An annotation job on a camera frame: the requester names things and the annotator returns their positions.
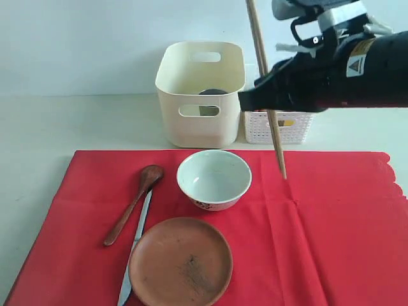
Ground dark wooden spoon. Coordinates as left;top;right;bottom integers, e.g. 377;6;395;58
103;164;164;246

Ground red tablecloth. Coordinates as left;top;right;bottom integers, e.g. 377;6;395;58
6;150;407;305

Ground brown wooden plate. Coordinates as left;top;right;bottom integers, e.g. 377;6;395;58
128;217;233;305

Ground stainless steel cup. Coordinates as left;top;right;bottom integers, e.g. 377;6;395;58
199;89;227;117

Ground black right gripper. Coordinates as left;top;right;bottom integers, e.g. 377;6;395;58
238;35;376;112

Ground white ceramic floral bowl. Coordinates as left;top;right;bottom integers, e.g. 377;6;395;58
176;149;252;212

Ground yellow cheese wedge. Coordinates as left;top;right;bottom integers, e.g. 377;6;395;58
283;120;295;126

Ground cream plastic storage bin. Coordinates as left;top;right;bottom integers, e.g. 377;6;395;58
155;41;245;148

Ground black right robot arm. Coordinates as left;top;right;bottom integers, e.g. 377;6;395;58
238;32;407;113

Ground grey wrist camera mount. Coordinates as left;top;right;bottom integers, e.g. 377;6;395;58
272;0;369;32

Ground steel table knife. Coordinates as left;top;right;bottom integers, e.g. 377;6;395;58
117;188;152;306

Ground white perforated plastic basket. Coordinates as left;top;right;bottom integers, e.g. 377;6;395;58
244;112;314;145

